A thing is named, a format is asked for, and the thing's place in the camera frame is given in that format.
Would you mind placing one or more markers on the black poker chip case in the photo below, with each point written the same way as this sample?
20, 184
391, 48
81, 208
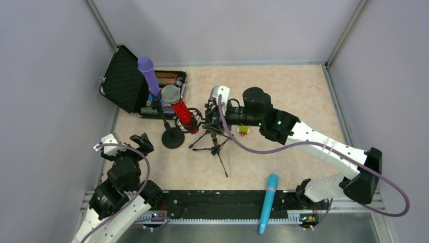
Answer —
126, 87

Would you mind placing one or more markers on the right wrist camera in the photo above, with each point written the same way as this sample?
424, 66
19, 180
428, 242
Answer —
219, 93

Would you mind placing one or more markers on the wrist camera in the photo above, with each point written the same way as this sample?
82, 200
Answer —
219, 93
109, 145

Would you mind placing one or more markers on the teal microphone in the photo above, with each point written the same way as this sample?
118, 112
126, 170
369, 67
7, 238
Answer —
271, 188

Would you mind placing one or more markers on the black tripod stand with clip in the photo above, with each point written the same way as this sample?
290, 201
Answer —
200, 122

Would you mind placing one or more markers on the purple microphone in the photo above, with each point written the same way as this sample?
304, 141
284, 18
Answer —
146, 68

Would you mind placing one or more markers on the black tripod stand with shockmount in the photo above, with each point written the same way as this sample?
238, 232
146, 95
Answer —
222, 140

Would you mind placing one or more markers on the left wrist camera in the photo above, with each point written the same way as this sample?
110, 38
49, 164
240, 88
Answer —
109, 145

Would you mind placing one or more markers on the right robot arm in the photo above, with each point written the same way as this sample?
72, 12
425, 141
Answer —
358, 170

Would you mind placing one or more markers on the black round-base mic stand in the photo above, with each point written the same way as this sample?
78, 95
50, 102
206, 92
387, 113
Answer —
172, 138

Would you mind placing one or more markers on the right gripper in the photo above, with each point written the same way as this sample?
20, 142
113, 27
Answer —
216, 113

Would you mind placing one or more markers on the red glitter microphone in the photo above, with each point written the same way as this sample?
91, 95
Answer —
172, 96

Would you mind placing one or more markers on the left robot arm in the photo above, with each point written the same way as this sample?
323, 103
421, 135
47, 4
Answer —
118, 202

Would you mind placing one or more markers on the toy brick car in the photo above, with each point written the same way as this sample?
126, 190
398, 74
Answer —
243, 130

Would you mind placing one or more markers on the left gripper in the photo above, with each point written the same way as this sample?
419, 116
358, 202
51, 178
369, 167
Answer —
134, 147

